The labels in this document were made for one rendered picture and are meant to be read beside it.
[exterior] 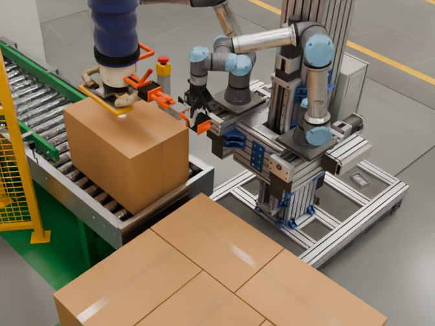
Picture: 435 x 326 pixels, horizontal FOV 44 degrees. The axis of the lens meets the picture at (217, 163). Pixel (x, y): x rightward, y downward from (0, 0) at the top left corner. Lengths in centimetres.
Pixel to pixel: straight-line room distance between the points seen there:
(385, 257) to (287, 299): 121
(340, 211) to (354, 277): 43
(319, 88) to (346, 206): 144
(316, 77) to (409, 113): 285
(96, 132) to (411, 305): 208
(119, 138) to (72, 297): 82
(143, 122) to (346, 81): 110
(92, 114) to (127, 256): 81
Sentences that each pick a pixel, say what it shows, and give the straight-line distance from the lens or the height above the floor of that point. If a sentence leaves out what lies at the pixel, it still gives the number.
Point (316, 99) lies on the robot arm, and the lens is 236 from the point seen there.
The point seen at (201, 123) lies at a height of 126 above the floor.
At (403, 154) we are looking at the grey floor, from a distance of 457.
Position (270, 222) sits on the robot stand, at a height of 23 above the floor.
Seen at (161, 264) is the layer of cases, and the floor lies 54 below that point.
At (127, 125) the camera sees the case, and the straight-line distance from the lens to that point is 290.
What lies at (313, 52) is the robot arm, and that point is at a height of 162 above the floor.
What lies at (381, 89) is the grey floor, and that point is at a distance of 535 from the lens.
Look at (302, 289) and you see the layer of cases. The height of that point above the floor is 54.
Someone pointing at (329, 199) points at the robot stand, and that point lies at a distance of 364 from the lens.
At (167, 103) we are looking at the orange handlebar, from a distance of 256.
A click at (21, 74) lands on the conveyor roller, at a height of 52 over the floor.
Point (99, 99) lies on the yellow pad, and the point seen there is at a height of 113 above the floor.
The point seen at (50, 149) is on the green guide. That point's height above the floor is 63.
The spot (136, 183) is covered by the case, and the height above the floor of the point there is 77.
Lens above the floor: 263
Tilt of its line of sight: 39 degrees down
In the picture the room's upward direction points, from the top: 3 degrees clockwise
